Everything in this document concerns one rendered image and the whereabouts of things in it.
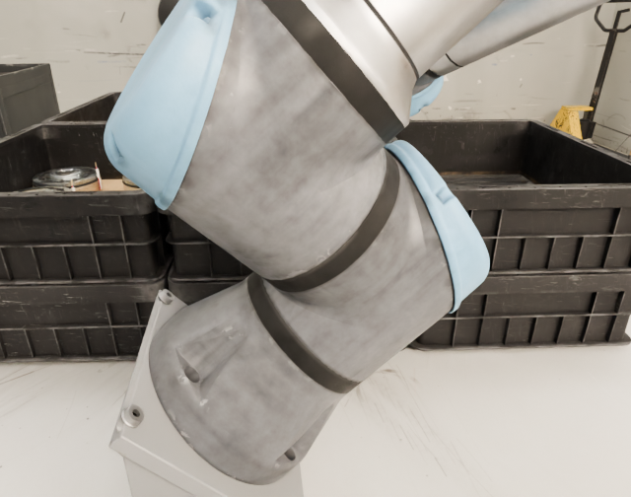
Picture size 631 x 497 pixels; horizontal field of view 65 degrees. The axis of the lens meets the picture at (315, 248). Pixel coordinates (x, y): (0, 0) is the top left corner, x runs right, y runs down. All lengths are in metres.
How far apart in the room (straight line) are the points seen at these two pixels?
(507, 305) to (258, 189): 0.48
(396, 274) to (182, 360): 0.16
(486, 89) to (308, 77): 4.33
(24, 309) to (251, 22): 0.52
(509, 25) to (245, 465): 0.40
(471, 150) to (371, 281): 0.71
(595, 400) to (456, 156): 0.50
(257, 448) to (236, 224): 0.16
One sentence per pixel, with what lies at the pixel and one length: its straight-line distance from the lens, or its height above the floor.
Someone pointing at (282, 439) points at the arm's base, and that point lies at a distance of 0.36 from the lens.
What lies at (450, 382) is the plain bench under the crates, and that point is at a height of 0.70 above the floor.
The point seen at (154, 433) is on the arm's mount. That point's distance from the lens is 0.34.
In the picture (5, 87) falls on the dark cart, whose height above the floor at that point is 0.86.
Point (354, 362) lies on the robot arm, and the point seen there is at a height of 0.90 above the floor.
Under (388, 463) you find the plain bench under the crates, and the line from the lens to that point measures 0.54.
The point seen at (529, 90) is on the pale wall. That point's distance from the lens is 4.74.
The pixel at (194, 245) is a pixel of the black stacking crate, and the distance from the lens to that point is 0.59.
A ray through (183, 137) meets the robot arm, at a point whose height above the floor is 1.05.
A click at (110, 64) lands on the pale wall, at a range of 4.20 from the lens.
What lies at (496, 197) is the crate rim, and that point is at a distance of 0.59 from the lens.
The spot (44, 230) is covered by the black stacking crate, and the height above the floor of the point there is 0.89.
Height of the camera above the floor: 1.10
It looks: 25 degrees down
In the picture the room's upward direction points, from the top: straight up
